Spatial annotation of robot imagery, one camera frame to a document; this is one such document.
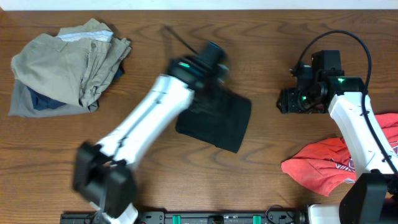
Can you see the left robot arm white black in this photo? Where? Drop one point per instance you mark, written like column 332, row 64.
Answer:
column 103, row 171

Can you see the red printed t-shirt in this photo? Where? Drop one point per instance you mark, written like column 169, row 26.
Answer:
column 322, row 166

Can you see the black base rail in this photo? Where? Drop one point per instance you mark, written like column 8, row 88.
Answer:
column 275, row 214

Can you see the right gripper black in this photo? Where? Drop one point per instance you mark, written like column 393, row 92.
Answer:
column 285, row 101

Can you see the folded khaki pants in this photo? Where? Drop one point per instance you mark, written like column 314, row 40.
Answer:
column 73, row 67

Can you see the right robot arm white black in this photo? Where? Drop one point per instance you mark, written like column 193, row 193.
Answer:
column 373, row 197

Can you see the black polo shirt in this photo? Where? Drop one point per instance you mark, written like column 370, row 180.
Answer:
column 217, row 116

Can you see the folded navy garment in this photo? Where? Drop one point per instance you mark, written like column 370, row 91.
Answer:
column 42, row 102

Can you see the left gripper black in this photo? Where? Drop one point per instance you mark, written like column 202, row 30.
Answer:
column 205, row 91

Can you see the folded grey garment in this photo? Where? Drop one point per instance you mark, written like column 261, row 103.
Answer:
column 21, row 105

